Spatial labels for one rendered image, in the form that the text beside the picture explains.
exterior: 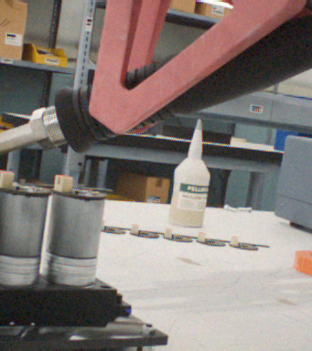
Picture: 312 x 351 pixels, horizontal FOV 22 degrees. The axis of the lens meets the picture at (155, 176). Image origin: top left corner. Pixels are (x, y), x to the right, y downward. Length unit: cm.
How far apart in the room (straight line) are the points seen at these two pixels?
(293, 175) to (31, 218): 55
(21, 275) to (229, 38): 15
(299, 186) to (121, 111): 59
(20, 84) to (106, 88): 475
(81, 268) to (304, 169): 52
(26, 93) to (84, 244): 469
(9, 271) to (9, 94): 466
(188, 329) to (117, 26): 18
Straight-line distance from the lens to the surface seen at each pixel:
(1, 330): 33
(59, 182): 37
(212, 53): 27
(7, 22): 457
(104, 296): 37
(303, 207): 85
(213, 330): 41
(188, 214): 76
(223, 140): 331
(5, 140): 31
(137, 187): 507
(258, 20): 26
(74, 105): 29
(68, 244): 36
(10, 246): 35
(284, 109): 333
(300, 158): 87
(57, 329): 34
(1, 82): 499
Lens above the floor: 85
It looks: 5 degrees down
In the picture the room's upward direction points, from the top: 8 degrees clockwise
